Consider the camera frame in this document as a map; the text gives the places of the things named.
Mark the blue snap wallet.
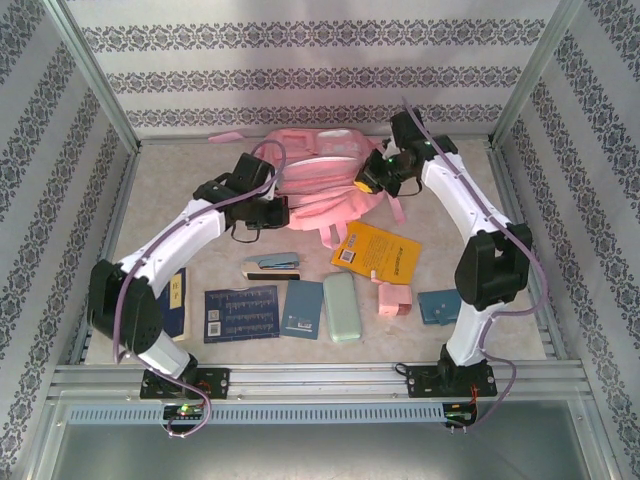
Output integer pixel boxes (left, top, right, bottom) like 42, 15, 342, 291
417, 289, 464, 327

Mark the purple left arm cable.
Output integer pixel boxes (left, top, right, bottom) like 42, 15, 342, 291
113, 140, 287, 440

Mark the blue and white stapler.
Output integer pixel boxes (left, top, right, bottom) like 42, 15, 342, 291
240, 251, 302, 281

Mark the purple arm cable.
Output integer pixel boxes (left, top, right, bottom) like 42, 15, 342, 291
402, 97, 549, 431
113, 140, 287, 440

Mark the small teal notebook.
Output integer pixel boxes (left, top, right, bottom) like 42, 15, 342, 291
279, 279, 326, 341

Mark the grey slotted cable duct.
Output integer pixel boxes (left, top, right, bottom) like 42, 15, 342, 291
64, 402, 446, 426

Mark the thin black right gripper cable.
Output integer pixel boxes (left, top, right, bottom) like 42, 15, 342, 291
394, 177, 424, 199

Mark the pink pencil sharpener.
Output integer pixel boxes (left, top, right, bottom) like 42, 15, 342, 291
370, 269, 414, 317

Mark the mint green pencil case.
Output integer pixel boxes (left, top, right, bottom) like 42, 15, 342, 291
322, 272, 363, 344

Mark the aluminium side rail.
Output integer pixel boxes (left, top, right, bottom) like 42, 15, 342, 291
487, 144, 571, 364
67, 144, 142, 369

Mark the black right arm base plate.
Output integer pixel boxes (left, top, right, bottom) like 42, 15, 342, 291
405, 364, 497, 400

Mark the grey sheet metal shelf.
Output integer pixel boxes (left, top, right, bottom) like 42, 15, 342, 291
29, 399, 616, 480

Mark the thin navy booklet with barcodes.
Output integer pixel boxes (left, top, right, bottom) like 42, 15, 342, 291
203, 285, 280, 344

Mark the yellow paperback book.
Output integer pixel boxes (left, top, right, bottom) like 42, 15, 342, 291
330, 221, 423, 285

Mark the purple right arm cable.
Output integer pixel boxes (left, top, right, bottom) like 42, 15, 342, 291
402, 97, 549, 431

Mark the pink backpack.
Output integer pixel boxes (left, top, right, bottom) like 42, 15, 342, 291
208, 127, 407, 251

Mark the thick navy book cream label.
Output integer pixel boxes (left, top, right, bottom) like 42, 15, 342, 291
154, 268, 194, 342

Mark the aluminium frame post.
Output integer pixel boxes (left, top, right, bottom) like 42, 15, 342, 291
487, 0, 584, 150
43, 0, 142, 151

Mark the aluminium mounting rail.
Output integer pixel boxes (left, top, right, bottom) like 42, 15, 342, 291
47, 363, 586, 401

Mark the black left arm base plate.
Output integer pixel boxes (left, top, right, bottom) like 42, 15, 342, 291
139, 367, 232, 401

